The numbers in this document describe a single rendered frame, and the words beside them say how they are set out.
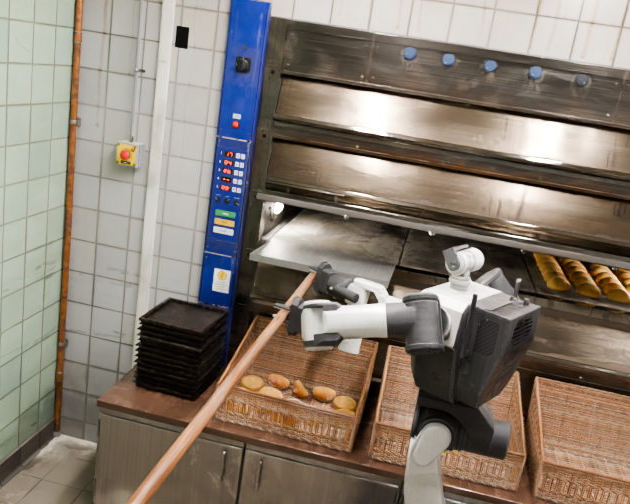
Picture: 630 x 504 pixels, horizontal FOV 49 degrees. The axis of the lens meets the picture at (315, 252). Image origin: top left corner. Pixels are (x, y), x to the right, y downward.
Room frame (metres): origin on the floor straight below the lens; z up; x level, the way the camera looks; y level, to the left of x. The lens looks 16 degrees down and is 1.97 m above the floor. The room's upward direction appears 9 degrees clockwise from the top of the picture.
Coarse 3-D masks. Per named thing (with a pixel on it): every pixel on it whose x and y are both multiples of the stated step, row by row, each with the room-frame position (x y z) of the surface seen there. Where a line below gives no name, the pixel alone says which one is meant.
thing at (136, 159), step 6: (120, 144) 2.88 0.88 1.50; (126, 144) 2.88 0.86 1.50; (132, 144) 2.88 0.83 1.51; (138, 144) 2.89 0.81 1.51; (144, 144) 2.93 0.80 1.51; (120, 150) 2.88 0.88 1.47; (126, 150) 2.88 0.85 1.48; (138, 150) 2.88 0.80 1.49; (132, 156) 2.87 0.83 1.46; (138, 156) 2.88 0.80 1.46; (120, 162) 2.88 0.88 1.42; (126, 162) 2.88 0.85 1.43; (132, 162) 2.87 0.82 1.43; (138, 162) 2.89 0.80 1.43
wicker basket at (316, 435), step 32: (256, 320) 2.80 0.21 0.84; (288, 352) 2.77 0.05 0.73; (320, 352) 2.75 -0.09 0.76; (320, 384) 2.71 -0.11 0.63; (352, 384) 2.69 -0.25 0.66; (224, 416) 2.36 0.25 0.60; (256, 416) 2.42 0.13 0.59; (288, 416) 2.32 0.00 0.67; (320, 416) 2.30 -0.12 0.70; (352, 416) 2.28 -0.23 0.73
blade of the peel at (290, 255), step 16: (272, 240) 2.89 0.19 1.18; (256, 256) 2.56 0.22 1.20; (272, 256) 2.65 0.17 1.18; (288, 256) 2.69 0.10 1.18; (304, 256) 2.72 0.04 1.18; (320, 256) 2.76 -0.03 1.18; (336, 256) 2.80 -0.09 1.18; (352, 256) 2.84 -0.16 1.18; (352, 272) 2.60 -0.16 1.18; (368, 272) 2.64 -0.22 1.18; (384, 272) 2.67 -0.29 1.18
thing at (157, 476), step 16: (304, 288) 2.25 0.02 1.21; (288, 304) 2.06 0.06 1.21; (272, 320) 1.91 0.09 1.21; (256, 352) 1.67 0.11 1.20; (240, 368) 1.56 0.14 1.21; (224, 384) 1.46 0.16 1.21; (208, 400) 1.38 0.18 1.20; (224, 400) 1.42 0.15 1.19; (208, 416) 1.32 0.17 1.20; (192, 432) 1.24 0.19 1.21; (176, 448) 1.17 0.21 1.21; (160, 464) 1.11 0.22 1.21; (176, 464) 1.15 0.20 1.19; (144, 480) 1.06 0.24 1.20; (160, 480) 1.08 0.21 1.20; (144, 496) 1.02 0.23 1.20
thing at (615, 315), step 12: (264, 240) 2.88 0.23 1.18; (396, 276) 2.76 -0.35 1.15; (408, 276) 2.76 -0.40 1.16; (420, 276) 2.75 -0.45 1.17; (432, 276) 2.74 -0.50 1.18; (444, 276) 2.76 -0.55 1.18; (540, 300) 2.67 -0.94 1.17; (552, 300) 2.67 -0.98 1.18; (564, 300) 2.69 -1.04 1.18; (576, 312) 2.65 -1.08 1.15; (588, 312) 2.64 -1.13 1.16; (600, 312) 2.64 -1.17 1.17; (612, 312) 2.63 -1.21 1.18; (624, 312) 2.65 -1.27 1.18
